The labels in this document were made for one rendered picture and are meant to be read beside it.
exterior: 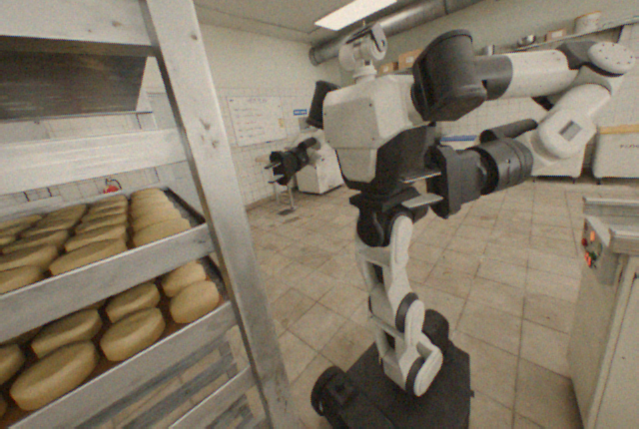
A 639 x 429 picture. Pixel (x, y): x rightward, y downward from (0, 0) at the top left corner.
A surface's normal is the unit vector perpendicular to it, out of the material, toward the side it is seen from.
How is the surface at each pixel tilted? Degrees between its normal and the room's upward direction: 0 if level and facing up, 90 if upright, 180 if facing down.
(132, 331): 0
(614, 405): 90
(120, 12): 90
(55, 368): 0
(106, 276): 90
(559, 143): 55
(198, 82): 90
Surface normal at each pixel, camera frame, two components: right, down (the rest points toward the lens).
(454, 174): 0.24, 0.23
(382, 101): -0.09, 0.21
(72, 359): -0.14, -0.95
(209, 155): 0.64, 0.12
